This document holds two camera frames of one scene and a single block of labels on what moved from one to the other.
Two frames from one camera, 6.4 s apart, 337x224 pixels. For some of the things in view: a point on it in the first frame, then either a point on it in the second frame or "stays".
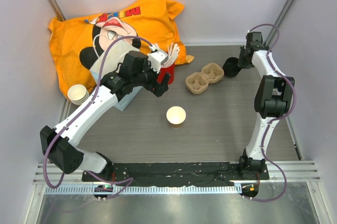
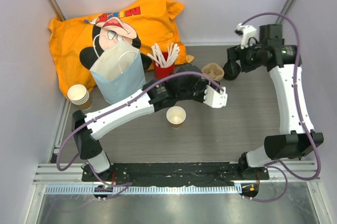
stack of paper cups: [78, 94] stays
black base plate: [173, 174] stays
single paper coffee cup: [176, 115] stays
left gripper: [155, 87] to [203, 84]
